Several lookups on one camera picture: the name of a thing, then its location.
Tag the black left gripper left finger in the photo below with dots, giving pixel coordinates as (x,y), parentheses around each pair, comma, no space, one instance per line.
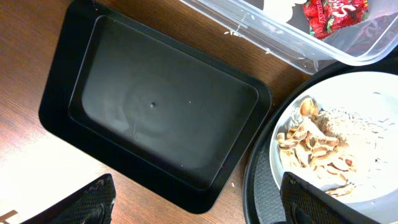
(92,204)

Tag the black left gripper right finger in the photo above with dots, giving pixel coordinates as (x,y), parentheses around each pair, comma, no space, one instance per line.
(304,203)

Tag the peanut shells food scraps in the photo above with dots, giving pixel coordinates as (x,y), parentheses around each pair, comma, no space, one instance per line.
(337,150)

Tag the grey plate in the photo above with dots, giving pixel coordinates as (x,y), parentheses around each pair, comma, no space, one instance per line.
(371,95)

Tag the red snack wrapper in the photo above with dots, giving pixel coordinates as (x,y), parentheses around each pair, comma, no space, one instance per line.
(327,16)

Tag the round black tray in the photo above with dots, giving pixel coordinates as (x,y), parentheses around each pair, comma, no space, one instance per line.
(261,198)

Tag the black rectangular tray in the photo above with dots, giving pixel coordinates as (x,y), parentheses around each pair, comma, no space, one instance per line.
(166,115)

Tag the clear plastic bin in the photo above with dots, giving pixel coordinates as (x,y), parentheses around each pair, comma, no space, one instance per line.
(361,44)

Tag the white scrap in bin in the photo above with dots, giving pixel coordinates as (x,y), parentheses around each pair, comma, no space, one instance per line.
(280,10)

